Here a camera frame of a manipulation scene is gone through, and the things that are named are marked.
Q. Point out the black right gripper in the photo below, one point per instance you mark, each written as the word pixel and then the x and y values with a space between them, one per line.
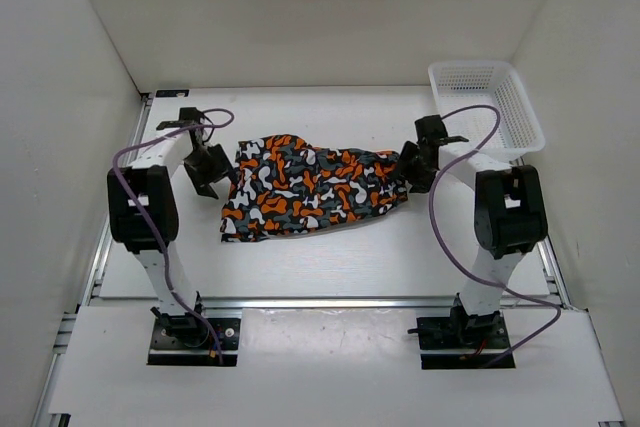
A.
pixel 421 184

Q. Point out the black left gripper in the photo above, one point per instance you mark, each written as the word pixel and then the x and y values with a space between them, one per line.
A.
pixel 221 169

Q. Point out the orange camouflage shorts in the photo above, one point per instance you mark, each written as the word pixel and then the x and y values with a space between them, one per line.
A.
pixel 286 186

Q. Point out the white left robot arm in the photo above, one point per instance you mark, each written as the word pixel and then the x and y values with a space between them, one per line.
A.
pixel 143 216

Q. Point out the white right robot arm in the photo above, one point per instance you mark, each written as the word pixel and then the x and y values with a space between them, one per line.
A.
pixel 509 220

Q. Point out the white plastic mesh basket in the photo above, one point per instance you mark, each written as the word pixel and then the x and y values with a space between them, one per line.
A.
pixel 474 96

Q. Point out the dark label sticker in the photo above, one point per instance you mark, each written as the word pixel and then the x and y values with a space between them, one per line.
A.
pixel 172 93

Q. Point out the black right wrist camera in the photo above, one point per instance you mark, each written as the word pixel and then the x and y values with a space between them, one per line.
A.
pixel 432 131

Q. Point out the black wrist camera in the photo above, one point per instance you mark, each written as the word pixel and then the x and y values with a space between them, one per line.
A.
pixel 432 131
pixel 188 116

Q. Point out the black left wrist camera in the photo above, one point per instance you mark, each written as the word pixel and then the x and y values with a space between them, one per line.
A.
pixel 188 116

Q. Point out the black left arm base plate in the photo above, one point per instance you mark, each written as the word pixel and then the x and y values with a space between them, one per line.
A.
pixel 186 342

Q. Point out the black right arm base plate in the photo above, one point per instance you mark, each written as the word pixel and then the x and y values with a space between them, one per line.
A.
pixel 442 348

